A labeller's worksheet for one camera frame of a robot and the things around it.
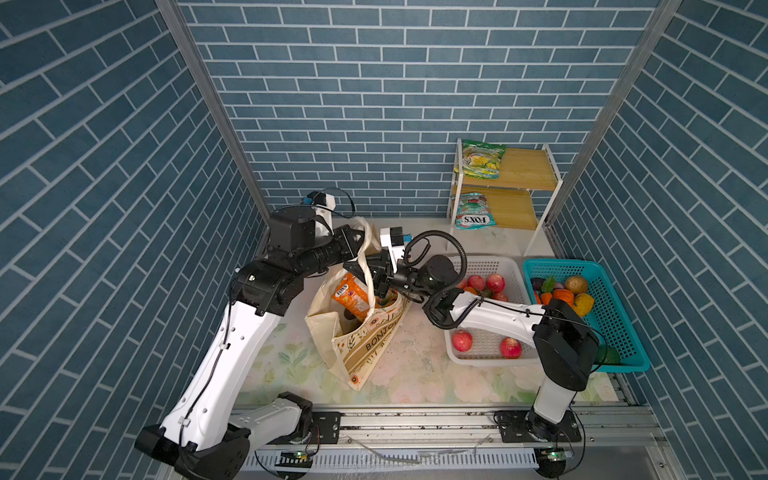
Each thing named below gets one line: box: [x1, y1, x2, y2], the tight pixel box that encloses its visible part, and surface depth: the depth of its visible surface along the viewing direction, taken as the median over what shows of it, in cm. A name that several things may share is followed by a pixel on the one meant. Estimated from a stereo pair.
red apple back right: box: [486, 274, 506, 293], surface depth 98 cm
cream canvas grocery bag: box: [305, 218, 411, 392], surface depth 67 cm
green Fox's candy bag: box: [456, 192, 497, 230], surface depth 99 cm
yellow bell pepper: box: [573, 293, 595, 317], surface depth 94 cm
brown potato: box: [565, 275, 588, 294], surface depth 97 cm
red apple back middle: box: [467, 274, 485, 291], surface depth 98 cm
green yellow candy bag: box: [454, 139, 507, 180], surface depth 89 cm
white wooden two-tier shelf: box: [447, 138, 563, 256], surface depth 91 cm
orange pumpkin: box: [553, 288, 575, 309], surface depth 96 cm
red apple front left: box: [452, 330, 473, 352], surface depth 85 cm
